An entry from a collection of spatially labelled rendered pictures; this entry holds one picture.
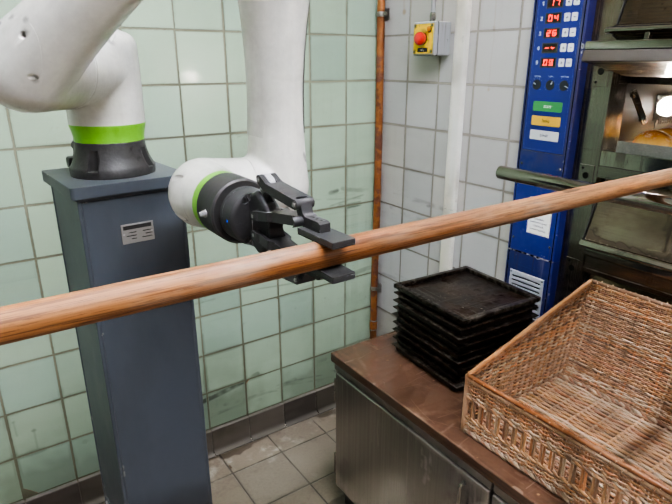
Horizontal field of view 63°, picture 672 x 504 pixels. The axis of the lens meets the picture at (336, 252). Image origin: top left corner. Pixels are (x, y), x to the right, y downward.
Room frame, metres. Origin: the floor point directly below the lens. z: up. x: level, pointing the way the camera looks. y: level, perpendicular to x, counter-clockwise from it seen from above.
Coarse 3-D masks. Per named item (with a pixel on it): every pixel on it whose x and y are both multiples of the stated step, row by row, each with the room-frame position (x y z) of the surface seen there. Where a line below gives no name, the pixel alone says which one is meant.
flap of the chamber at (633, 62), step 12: (588, 60) 1.31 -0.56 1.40; (600, 60) 1.28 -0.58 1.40; (612, 60) 1.26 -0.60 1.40; (624, 60) 1.24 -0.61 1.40; (636, 60) 1.22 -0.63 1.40; (648, 60) 1.20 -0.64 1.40; (660, 60) 1.18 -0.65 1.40; (624, 72) 1.37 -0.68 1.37; (636, 72) 1.35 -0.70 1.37; (648, 72) 1.32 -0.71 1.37; (660, 72) 1.30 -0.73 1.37
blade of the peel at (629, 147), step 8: (624, 144) 1.36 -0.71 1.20; (632, 144) 1.34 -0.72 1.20; (640, 144) 1.33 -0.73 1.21; (648, 144) 1.31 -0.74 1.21; (624, 152) 1.36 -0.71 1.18; (632, 152) 1.34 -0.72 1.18; (640, 152) 1.33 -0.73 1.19; (648, 152) 1.31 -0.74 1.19; (656, 152) 1.30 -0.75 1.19; (664, 152) 1.28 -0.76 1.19
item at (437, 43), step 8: (416, 24) 1.89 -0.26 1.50; (424, 24) 1.86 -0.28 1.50; (432, 24) 1.83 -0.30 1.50; (440, 24) 1.83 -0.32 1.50; (448, 24) 1.85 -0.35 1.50; (416, 32) 1.89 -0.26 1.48; (424, 32) 1.86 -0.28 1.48; (432, 32) 1.83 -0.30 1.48; (440, 32) 1.84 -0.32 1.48; (448, 32) 1.85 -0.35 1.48; (432, 40) 1.83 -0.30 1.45; (440, 40) 1.84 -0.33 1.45; (448, 40) 1.86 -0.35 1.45; (416, 48) 1.89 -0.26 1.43; (424, 48) 1.85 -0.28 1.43; (432, 48) 1.83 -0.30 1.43; (440, 48) 1.84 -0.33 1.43; (448, 48) 1.86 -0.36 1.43
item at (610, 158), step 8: (608, 152) 1.39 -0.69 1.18; (616, 152) 1.38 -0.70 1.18; (600, 160) 1.41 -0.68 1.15; (608, 160) 1.39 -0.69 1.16; (616, 160) 1.37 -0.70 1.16; (624, 160) 1.36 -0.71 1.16; (632, 160) 1.34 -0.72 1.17; (640, 160) 1.32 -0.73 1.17; (648, 160) 1.31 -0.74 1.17; (656, 160) 1.29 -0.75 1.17; (664, 160) 1.28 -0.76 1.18; (624, 168) 1.35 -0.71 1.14; (632, 168) 1.34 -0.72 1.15; (640, 168) 1.32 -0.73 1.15; (648, 168) 1.31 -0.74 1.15; (656, 168) 1.29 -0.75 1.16; (664, 168) 1.28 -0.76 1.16
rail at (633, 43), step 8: (600, 40) 1.30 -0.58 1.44; (608, 40) 1.28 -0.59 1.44; (616, 40) 1.27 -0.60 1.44; (624, 40) 1.25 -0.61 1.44; (632, 40) 1.24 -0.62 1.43; (640, 40) 1.22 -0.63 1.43; (648, 40) 1.21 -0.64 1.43; (656, 40) 1.19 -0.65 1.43; (664, 40) 1.18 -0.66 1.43; (592, 48) 1.31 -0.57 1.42; (600, 48) 1.29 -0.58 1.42; (608, 48) 1.27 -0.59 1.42; (616, 48) 1.26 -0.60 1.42; (624, 48) 1.25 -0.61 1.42; (632, 48) 1.23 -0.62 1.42; (640, 48) 1.22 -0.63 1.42; (648, 48) 1.20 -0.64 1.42; (656, 48) 1.19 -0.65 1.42; (664, 48) 1.18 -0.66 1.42
